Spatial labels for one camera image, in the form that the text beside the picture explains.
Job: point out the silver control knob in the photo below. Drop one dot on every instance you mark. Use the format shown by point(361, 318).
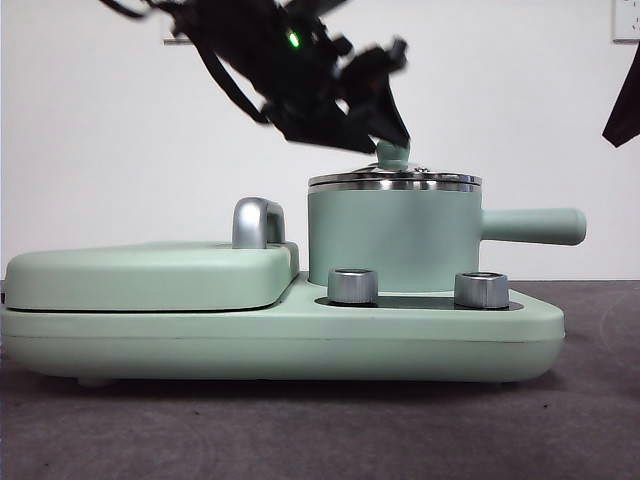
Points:
point(352, 287)
point(481, 291)

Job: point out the white wall socket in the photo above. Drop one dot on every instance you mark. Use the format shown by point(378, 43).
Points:
point(170, 40)
point(625, 20)

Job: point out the black control panel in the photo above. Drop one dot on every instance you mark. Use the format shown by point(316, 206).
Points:
point(415, 301)

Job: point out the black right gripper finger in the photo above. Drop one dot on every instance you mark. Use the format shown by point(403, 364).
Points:
point(627, 115)

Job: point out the glass lid with green knob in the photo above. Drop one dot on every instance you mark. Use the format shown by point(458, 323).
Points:
point(392, 157)

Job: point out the green breakfast maker base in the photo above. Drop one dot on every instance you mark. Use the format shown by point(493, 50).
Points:
point(350, 340)

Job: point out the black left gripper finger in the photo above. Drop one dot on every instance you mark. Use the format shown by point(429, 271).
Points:
point(320, 127)
point(382, 110)

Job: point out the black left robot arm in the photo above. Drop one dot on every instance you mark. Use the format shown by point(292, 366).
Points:
point(260, 45)

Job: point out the green hinged griddle cover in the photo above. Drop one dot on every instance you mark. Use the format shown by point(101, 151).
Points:
point(150, 280)

